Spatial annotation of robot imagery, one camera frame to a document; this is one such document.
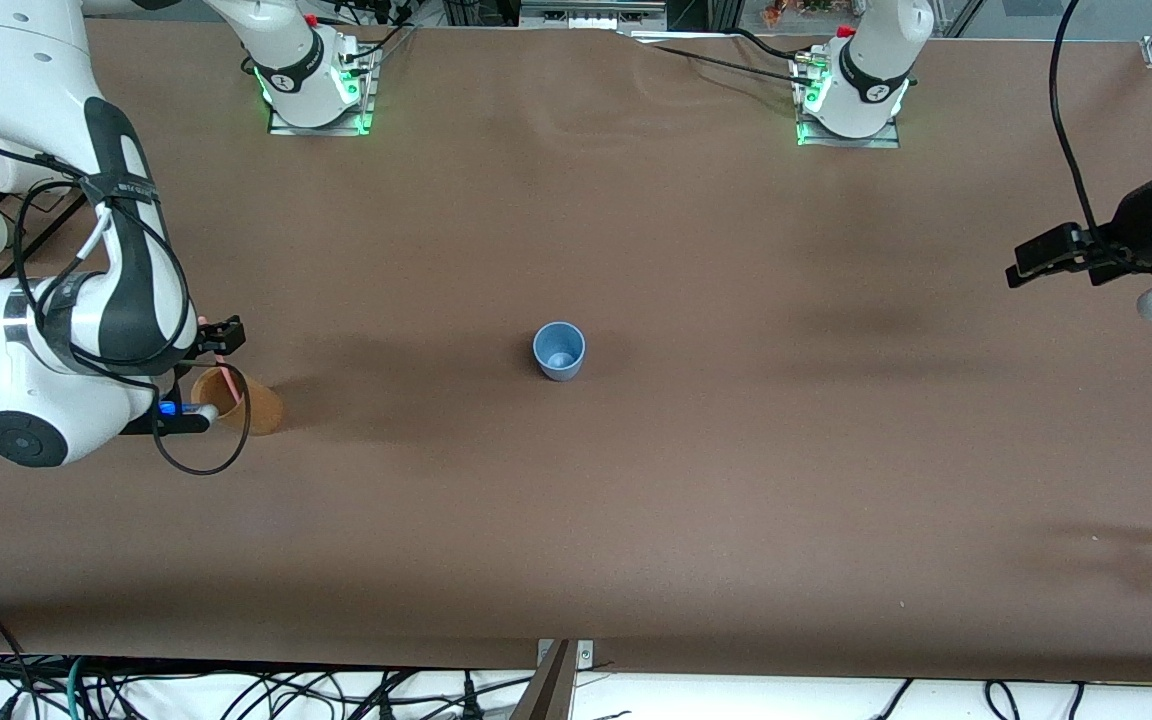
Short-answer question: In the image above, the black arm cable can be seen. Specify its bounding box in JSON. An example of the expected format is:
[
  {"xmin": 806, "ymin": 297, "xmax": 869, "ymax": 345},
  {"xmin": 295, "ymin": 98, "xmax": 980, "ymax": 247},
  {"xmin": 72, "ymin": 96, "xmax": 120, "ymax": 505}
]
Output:
[
  {"xmin": 11, "ymin": 150, "xmax": 253, "ymax": 477},
  {"xmin": 1049, "ymin": 0, "xmax": 1137, "ymax": 263}
]

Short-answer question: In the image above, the brown support beam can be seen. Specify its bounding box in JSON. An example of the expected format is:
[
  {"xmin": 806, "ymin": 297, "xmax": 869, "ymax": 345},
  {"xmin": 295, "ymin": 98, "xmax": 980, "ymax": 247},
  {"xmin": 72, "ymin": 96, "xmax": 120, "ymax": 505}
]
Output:
[{"xmin": 508, "ymin": 640, "xmax": 577, "ymax": 720}]

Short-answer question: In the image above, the white paper cup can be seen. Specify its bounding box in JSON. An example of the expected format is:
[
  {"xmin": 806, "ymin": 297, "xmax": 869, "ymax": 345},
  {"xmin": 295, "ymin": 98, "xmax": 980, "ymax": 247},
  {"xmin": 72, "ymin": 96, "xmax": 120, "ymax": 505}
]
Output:
[{"xmin": 0, "ymin": 148, "xmax": 49, "ymax": 197}]

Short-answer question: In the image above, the blue plastic cup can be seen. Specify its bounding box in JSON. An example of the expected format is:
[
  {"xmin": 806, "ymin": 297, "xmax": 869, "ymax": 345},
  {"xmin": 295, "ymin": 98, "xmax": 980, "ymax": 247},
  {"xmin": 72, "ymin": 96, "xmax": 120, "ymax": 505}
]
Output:
[{"xmin": 533, "ymin": 321, "xmax": 587, "ymax": 382}]

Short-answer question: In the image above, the brown paper cup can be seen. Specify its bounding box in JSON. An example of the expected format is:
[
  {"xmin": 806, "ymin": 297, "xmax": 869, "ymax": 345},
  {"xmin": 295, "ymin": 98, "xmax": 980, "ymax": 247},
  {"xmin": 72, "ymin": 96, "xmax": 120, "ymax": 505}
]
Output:
[{"xmin": 190, "ymin": 365, "xmax": 287, "ymax": 437}]

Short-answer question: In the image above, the clear case with red parts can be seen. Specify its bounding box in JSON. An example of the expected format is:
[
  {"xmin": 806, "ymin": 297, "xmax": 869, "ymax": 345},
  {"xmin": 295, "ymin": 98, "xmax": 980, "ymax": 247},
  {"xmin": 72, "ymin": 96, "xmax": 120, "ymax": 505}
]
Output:
[{"xmin": 758, "ymin": 0, "xmax": 842, "ymax": 26}]

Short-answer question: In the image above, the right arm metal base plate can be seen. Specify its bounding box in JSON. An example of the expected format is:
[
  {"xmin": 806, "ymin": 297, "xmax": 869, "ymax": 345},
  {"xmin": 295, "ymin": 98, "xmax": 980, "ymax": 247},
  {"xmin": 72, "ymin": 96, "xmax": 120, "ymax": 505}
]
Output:
[{"xmin": 266, "ymin": 45, "xmax": 379, "ymax": 136}]

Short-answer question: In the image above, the grey equipment box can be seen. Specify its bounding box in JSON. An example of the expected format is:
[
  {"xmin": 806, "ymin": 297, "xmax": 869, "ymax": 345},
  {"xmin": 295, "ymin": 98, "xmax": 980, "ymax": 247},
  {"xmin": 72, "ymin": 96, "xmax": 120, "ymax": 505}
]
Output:
[{"xmin": 518, "ymin": 0, "xmax": 672, "ymax": 31}]

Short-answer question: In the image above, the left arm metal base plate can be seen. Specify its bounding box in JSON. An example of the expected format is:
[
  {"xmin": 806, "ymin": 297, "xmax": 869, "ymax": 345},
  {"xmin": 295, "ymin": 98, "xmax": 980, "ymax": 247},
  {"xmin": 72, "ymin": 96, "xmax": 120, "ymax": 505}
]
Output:
[{"xmin": 794, "ymin": 50, "xmax": 903, "ymax": 149}]

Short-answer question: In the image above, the small metal bracket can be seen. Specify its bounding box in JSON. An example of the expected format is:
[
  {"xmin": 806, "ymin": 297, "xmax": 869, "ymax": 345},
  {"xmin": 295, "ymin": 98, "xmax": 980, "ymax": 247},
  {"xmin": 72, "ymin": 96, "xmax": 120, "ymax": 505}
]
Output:
[{"xmin": 536, "ymin": 638, "xmax": 597, "ymax": 669}]

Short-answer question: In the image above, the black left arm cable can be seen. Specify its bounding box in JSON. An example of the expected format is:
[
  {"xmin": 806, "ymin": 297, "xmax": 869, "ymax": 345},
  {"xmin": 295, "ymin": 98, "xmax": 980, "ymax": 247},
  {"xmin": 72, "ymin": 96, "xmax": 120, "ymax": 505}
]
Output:
[{"xmin": 1049, "ymin": 0, "xmax": 1137, "ymax": 263}]

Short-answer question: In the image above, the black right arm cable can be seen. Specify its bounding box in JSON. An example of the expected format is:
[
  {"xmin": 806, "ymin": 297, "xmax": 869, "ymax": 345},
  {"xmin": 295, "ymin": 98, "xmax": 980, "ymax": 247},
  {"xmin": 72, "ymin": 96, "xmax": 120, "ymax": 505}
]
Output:
[{"xmin": 11, "ymin": 150, "xmax": 253, "ymax": 477}]

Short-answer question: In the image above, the black cable on table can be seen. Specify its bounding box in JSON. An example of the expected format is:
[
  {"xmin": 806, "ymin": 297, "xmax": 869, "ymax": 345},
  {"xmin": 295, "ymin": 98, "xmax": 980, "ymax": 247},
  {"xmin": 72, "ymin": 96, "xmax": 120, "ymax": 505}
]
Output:
[{"xmin": 626, "ymin": 28, "xmax": 817, "ymax": 86}]

